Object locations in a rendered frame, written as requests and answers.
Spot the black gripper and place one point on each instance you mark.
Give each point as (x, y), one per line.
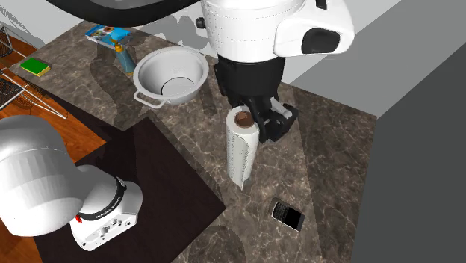
(251, 78)

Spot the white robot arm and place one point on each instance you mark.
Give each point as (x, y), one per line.
(247, 29)

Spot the white paper towel roll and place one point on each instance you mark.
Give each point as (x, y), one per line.
(240, 153)

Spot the black phone with keypad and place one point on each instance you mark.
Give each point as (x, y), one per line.
(289, 216)

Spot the blue spray bottle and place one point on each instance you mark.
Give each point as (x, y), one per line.
(126, 60)

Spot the blue picture book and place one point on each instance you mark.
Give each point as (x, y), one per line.
(105, 34)

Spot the green and yellow sponge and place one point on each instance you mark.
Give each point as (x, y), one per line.
(34, 66)

